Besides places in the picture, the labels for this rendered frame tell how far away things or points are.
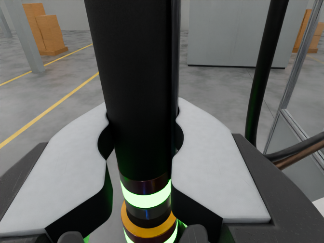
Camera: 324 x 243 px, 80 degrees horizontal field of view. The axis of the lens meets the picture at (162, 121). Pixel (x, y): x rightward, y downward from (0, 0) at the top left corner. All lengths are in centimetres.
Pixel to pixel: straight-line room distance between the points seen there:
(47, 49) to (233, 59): 633
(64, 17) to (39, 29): 641
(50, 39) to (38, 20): 64
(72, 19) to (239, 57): 1107
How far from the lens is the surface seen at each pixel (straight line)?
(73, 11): 1439
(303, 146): 28
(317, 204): 65
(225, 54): 572
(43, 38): 847
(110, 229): 200
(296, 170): 147
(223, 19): 556
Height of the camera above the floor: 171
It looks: 33 degrees down
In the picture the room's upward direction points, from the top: 2 degrees counter-clockwise
